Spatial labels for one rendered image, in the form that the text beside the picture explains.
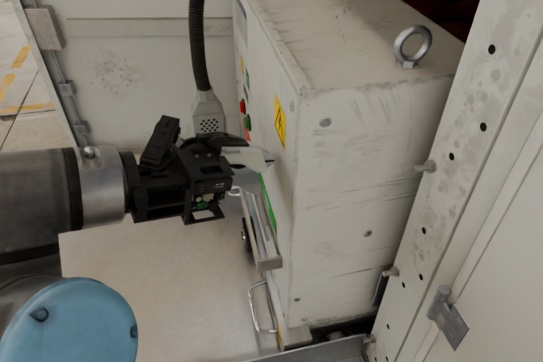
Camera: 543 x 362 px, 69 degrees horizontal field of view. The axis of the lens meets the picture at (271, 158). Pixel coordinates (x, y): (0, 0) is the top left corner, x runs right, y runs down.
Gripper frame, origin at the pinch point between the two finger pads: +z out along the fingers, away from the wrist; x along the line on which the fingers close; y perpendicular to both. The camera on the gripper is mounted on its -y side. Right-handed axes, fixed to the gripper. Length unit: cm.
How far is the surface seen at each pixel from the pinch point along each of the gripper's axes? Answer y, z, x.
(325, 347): 15.7, 11.5, -30.3
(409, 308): 23.6, 11.9, -9.3
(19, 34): -424, -29, -133
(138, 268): -19.7, -10.9, -41.8
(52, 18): -66, -22, -3
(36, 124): -240, -24, -132
